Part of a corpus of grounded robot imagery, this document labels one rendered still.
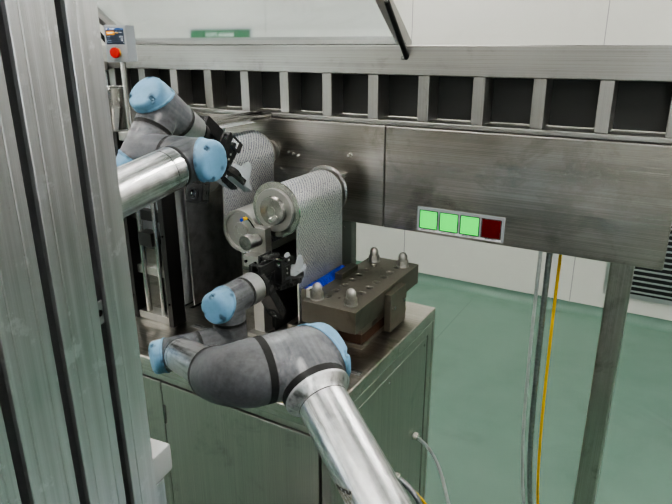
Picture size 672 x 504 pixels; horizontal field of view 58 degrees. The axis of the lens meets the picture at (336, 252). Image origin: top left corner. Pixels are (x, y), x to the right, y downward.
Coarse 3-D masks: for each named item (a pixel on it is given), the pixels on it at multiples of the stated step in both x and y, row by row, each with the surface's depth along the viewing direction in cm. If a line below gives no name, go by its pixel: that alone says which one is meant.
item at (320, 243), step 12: (336, 216) 173; (300, 228) 158; (312, 228) 163; (324, 228) 168; (336, 228) 174; (300, 240) 159; (312, 240) 164; (324, 240) 170; (336, 240) 176; (300, 252) 160; (312, 252) 165; (324, 252) 171; (336, 252) 177; (312, 264) 166; (324, 264) 172; (336, 264) 178; (312, 276) 167; (300, 288) 163
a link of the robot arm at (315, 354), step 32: (288, 352) 99; (320, 352) 100; (288, 384) 97; (320, 384) 96; (320, 416) 93; (352, 416) 93; (320, 448) 92; (352, 448) 88; (352, 480) 86; (384, 480) 85
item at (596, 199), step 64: (256, 128) 193; (320, 128) 181; (384, 128) 171; (384, 192) 178; (448, 192) 167; (512, 192) 158; (576, 192) 150; (640, 192) 142; (576, 256) 154; (640, 256) 146
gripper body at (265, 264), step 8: (272, 256) 150; (280, 256) 152; (256, 264) 144; (264, 264) 146; (272, 264) 146; (280, 264) 147; (288, 264) 150; (256, 272) 146; (264, 272) 144; (272, 272) 148; (280, 272) 147; (288, 272) 152; (264, 280) 143; (272, 280) 148; (280, 280) 148; (288, 280) 150; (280, 288) 149
